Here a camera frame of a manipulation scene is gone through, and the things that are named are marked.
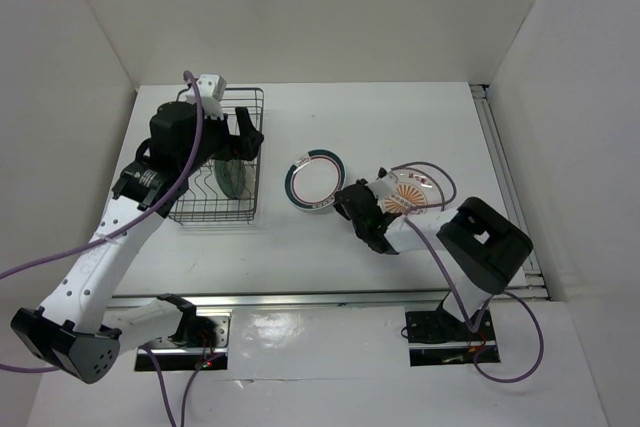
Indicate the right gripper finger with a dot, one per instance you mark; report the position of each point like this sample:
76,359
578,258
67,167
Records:
344,209
352,193

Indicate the blue patterned plate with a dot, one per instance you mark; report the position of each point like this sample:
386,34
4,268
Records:
227,174

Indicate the grey wire dish rack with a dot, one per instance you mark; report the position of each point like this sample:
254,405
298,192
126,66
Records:
204,204

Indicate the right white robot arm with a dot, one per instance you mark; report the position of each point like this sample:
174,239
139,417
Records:
477,250

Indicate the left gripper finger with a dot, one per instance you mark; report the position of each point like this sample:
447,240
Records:
244,121
245,146

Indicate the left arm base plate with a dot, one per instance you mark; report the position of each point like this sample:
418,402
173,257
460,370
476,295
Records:
208,345

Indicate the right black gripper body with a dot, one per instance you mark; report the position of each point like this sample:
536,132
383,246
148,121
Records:
360,229

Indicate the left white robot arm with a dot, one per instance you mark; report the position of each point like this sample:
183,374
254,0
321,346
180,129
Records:
71,330

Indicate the clear glass plate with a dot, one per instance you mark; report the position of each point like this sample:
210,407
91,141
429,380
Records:
247,180

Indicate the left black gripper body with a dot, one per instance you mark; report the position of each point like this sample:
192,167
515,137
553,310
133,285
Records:
213,142

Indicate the green red rimmed plate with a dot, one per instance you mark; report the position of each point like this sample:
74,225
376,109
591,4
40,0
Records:
313,179

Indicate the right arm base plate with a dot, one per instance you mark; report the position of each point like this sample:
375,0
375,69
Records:
437,339

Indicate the orange sunburst plate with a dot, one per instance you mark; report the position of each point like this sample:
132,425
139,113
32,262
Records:
419,186

